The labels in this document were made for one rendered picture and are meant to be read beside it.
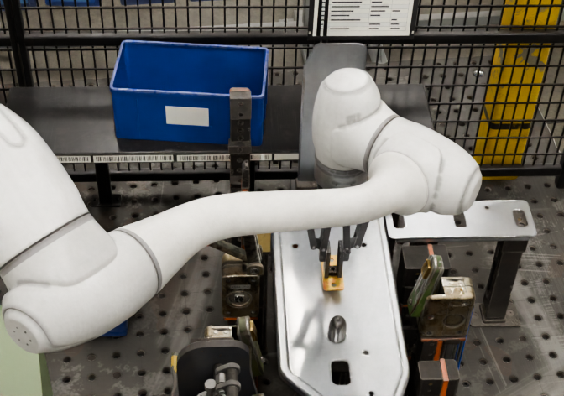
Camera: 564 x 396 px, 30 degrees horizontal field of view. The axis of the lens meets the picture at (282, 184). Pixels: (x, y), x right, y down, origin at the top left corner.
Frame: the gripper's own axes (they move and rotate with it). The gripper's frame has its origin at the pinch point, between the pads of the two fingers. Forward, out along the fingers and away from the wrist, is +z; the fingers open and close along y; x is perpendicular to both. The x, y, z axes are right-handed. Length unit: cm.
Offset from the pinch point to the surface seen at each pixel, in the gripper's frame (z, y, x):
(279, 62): 108, 1, 197
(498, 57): 3, 43, 62
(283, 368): 4.9, -9.9, -20.1
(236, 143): -2.0, -17.0, 29.0
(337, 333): 2.7, -0.3, -14.5
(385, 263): 6.0, 10.4, 3.9
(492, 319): 35, 37, 13
